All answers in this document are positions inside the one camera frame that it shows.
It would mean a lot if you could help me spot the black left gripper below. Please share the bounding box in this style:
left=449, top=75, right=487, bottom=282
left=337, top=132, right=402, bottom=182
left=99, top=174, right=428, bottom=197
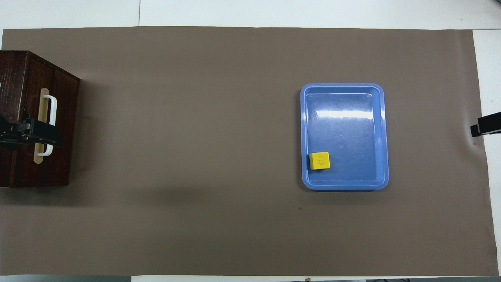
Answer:
left=0, top=113, right=64, bottom=151

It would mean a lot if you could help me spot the white drawer handle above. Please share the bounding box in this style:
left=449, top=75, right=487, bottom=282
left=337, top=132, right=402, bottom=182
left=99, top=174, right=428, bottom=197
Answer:
left=33, top=88, right=58, bottom=165

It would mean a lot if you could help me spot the yellow block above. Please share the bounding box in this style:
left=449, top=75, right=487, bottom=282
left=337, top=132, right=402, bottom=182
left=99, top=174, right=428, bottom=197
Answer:
left=309, top=152, right=331, bottom=170

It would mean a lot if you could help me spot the dark wooden cabinet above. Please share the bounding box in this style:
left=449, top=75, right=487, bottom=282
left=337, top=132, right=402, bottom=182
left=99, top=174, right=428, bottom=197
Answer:
left=0, top=50, right=81, bottom=188

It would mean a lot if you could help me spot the blue plastic tray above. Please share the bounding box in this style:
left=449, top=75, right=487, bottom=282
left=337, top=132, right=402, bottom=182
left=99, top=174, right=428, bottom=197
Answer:
left=300, top=83, right=389, bottom=190

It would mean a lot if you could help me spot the brown table mat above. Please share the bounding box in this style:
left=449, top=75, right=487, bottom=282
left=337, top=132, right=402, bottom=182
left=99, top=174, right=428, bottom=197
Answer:
left=0, top=26, right=499, bottom=277

